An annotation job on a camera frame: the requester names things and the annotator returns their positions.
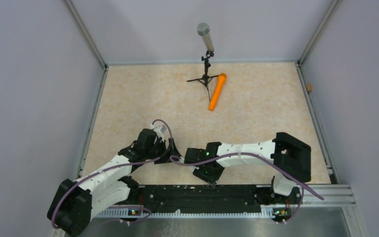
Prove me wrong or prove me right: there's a grey microphone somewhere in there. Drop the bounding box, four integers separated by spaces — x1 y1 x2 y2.
197 22 214 52

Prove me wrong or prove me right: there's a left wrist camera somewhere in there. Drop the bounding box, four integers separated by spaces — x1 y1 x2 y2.
151 124 168 138

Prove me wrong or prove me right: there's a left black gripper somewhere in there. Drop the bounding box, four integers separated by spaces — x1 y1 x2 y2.
145 137 182 164

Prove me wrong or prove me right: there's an orange microphone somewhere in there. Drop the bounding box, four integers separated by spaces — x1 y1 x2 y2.
208 73 227 111

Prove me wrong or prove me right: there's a small tan wall knob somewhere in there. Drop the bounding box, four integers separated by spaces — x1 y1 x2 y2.
305 83 312 93

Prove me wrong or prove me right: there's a white cable duct strip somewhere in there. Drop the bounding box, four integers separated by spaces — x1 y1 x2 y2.
96 207 275 219

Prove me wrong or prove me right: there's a purple cable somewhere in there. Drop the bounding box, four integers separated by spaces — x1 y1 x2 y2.
170 152 325 225
51 119 173 230

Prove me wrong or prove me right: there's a black tripod mic stand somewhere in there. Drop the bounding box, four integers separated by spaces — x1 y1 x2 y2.
187 51 219 101

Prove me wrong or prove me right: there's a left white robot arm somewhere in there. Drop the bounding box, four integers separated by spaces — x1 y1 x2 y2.
47 124 178 237

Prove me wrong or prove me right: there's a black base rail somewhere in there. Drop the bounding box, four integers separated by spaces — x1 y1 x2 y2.
127 185 276 214

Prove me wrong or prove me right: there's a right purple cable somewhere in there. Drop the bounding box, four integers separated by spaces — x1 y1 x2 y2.
170 152 325 225

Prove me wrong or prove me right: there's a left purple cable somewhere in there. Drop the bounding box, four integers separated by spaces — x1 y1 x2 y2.
51 119 173 230

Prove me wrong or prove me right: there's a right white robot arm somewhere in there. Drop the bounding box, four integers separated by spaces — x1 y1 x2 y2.
182 132 311 203

